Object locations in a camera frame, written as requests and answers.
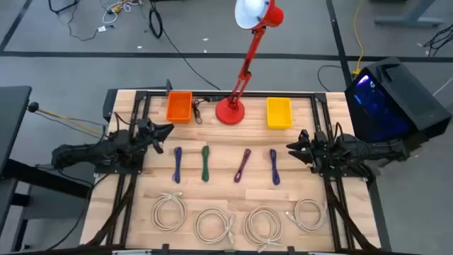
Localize red desk lamp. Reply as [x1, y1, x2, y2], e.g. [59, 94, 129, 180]
[214, 0, 285, 126]

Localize black braided cable harness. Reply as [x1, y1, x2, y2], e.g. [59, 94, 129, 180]
[86, 173, 139, 249]
[323, 176, 376, 251]

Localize black coiled floor cable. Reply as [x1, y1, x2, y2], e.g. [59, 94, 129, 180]
[147, 0, 222, 91]

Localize grey desk leg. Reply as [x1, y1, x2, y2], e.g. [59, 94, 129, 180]
[369, 0, 447, 28]

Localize yellow floor cable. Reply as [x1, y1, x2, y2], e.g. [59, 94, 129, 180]
[351, 0, 365, 77]

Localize black computer tower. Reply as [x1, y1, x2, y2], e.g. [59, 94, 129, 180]
[344, 56, 453, 143]

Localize yellow plastic bin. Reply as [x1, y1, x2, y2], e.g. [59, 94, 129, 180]
[265, 96, 294, 130]

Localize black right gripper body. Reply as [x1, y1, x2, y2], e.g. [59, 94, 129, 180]
[308, 130, 331, 174]

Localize beige cable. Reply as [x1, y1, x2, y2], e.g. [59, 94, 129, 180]
[193, 207, 236, 245]
[285, 198, 327, 233]
[151, 191, 188, 233]
[242, 205, 285, 253]

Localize black aluminium table frame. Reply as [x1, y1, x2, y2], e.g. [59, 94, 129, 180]
[84, 78, 383, 255]

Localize black looped floor cable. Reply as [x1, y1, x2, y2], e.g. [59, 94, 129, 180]
[47, 0, 79, 15]

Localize black cable bundle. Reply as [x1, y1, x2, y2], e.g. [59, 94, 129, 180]
[423, 23, 453, 57]

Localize green USB cable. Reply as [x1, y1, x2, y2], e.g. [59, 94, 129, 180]
[201, 144, 211, 183]

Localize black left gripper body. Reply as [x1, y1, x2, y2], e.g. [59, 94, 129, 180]
[136, 118, 159, 149]

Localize black knob on stick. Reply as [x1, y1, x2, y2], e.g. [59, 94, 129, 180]
[27, 101, 103, 137]

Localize white floor cables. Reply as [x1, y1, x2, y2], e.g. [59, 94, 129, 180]
[97, 0, 142, 33]

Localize thin black floor cable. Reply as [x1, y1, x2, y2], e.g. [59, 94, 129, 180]
[316, 64, 346, 92]

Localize orange plastic bin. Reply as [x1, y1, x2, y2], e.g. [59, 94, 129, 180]
[166, 91, 194, 124]

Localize small black cable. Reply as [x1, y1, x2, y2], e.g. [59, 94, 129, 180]
[190, 97, 213, 125]

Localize black desk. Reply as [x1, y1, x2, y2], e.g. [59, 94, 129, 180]
[0, 84, 93, 254]

